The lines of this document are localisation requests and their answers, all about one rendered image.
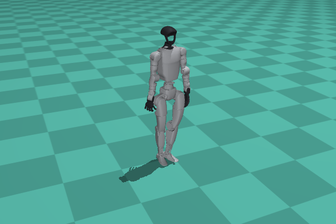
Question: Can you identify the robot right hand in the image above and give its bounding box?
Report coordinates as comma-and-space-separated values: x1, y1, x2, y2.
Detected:
145, 96, 156, 112

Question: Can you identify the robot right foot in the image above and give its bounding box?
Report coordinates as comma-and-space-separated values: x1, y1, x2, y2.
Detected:
156, 153, 167, 166

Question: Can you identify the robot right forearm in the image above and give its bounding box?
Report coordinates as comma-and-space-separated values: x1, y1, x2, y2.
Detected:
148, 75, 157, 101

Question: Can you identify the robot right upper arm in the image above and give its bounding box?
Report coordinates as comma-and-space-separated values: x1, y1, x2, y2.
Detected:
150, 51, 162, 82

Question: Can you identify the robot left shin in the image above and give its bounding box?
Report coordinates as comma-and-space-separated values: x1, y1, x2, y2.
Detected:
165, 126, 178, 155

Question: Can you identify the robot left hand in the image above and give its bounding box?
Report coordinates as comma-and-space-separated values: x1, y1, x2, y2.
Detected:
184, 88, 190, 108

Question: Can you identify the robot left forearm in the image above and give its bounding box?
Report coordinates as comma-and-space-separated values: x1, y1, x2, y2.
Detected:
182, 73, 191, 92

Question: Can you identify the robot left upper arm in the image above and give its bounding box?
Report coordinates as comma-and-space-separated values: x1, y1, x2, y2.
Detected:
179, 47, 190, 75

